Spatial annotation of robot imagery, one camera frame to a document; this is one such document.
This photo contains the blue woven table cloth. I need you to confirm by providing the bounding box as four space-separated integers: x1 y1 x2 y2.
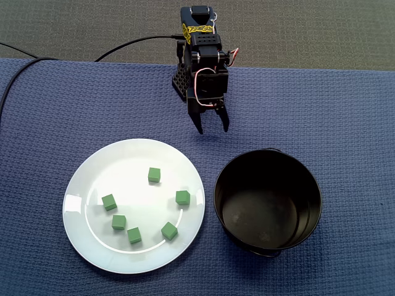
0 58 395 296

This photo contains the black metal bucket container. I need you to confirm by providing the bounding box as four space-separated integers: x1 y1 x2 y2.
214 147 323 258

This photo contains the white red servo wire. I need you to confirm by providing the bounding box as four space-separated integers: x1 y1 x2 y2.
193 67 217 111

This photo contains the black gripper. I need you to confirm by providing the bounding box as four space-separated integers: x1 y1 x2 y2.
186 68 231 135

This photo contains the thin black cable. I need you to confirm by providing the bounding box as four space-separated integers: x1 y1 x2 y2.
0 41 40 59

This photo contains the white round plate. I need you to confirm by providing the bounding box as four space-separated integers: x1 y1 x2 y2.
62 138 206 274

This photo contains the thick black cable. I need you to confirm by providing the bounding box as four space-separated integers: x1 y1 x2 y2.
0 57 59 124

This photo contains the black cable plugged into robot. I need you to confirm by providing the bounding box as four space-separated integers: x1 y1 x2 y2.
94 34 186 63

